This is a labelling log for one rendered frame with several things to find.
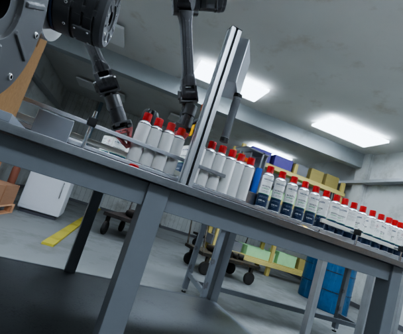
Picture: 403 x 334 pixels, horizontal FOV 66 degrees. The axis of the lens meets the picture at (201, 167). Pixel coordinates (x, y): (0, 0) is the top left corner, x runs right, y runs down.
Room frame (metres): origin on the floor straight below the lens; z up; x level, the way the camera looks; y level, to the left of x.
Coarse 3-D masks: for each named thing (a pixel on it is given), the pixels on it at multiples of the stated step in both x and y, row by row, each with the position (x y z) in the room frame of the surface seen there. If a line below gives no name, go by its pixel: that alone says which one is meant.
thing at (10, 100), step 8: (40, 40) 0.81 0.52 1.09; (40, 48) 0.84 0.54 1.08; (32, 56) 0.80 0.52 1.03; (40, 56) 0.88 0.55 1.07; (32, 64) 0.83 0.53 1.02; (24, 72) 0.78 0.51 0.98; (32, 72) 0.87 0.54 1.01; (16, 80) 0.74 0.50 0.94; (24, 80) 0.81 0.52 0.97; (8, 88) 0.71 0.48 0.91; (16, 88) 0.77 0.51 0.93; (24, 88) 0.85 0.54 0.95; (0, 96) 0.68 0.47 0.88; (8, 96) 0.73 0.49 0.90; (16, 96) 0.80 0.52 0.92; (0, 104) 0.70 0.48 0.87; (8, 104) 0.76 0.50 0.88; (16, 104) 0.83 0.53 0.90; (8, 112) 0.79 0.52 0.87; (16, 112) 0.87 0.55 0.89
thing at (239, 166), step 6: (240, 156) 1.36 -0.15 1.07; (240, 162) 1.35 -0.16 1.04; (234, 168) 1.36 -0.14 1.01; (240, 168) 1.35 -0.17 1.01; (234, 174) 1.36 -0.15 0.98; (240, 174) 1.36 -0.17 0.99; (234, 180) 1.35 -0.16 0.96; (240, 180) 1.37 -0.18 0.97; (234, 186) 1.35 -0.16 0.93; (228, 192) 1.36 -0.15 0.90; (234, 192) 1.36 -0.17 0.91
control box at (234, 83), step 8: (240, 40) 1.13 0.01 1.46; (248, 40) 1.12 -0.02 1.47; (240, 48) 1.13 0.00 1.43; (248, 48) 1.15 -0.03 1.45; (240, 56) 1.12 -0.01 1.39; (248, 56) 1.20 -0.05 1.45; (232, 64) 1.13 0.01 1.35; (240, 64) 1.12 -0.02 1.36; (248, 64) 1.25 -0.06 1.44; (232, 72) 1.13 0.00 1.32; (240, 72) 1.14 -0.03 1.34; (232, 80) 1.12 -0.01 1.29; (240, 80) 1.19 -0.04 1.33; (224, 88) 1.20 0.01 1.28; (232, 88) 1.18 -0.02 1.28; (240, 88) 1.24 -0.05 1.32; (224, 96) 1.29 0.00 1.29; (232, 96) 1.26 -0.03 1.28
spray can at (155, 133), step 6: (156, 120) 1.21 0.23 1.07; (162, 120) 1.21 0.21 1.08; (156, 126) 1.21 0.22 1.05; (150, 132) 1.20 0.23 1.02; (156, 132) 1.20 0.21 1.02; (150, 138) 1.20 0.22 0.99; (156, 138) 1.20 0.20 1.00; (150, 144) 1.20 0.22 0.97; (156, 144) 1.21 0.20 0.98; (144, 150) 1.20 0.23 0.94; (150, 150) 1.20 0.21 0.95; (144, 156) 1.20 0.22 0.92; (150, 156) 1.20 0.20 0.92; (144, 162) 1.20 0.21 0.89; (150, 162) 1.21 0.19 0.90
